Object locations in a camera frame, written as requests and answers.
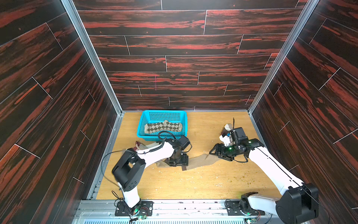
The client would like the aluminium corner frame right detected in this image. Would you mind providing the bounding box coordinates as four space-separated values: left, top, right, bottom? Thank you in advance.
248 0 319 146

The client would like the white maroon sock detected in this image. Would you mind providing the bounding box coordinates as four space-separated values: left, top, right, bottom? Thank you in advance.
133 141 161 151

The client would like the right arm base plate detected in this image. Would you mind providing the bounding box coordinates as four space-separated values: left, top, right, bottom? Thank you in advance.
224 199 265 217

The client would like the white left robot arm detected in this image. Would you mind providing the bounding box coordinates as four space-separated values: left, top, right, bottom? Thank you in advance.
112 135 192 213

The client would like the teal plastic basket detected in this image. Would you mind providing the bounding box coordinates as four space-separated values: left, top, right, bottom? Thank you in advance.
137 110 188 141

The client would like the aluminium corner frame left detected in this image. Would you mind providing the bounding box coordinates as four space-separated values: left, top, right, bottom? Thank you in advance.
61 0 124 200

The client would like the aluminium corner frame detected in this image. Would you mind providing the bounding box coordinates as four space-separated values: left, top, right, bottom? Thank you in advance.
61 0 124 200
248 0 319 146

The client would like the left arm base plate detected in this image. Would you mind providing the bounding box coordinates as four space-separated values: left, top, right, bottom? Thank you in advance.
115 201 153 218

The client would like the white striped sock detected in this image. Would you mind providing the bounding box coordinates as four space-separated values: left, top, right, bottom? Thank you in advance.
219 124 233 147

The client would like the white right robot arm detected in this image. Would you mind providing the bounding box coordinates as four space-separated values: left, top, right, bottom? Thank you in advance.
209 124 319 224

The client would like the tan ribbed sock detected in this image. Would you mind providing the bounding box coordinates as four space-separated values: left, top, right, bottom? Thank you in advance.
182 154 220 171
155 160 170 168

